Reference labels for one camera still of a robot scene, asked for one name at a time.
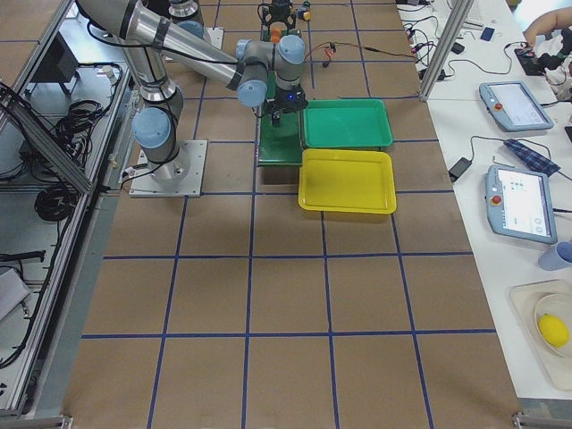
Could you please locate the green plastic tray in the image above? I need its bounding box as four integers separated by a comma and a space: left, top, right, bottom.
302, 98, 393, 148

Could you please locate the plain orange cylinder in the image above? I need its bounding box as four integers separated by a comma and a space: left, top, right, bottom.
270, 28, 282, 39

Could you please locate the green conveyor belt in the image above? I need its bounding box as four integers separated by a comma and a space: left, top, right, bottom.
258, 28, 306, 166

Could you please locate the white bowl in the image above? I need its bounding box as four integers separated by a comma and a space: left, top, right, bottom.
534, 292, 571, 358

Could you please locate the yellow plastic tray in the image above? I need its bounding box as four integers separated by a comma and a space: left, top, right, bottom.
298, 148, 397, 215

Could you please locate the black power adapter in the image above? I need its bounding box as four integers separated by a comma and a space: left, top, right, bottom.
448, 157, 472, 183

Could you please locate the blue cup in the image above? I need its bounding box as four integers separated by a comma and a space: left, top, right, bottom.
538, 241, 571, 271

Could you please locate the yellow lemon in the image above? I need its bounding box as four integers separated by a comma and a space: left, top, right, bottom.
537, 314, 569, 348

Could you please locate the grey teach pendant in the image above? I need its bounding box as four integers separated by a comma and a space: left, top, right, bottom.
484, 164, 558, 244
478, 81, 553, 132

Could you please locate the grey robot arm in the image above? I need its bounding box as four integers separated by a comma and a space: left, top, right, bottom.
78, 1, 307, 182

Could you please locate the small sensor circuit board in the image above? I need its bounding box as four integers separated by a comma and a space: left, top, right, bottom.
324, 43, 337, 59

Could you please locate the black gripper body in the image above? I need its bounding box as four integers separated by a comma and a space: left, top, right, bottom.
266, 87, 308, 112
257, 0, 297, 27

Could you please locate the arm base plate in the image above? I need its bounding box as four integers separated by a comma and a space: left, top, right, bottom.
129, 140, 207, 198

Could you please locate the yellow push button switch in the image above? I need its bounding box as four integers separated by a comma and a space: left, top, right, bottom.
297, 2, 311, 21

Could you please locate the red black wire cable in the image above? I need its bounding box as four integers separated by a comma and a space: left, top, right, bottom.
303, 40, 421, 59

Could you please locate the aluminium frame post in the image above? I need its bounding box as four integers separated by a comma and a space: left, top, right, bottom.
418, 0, 474, 101

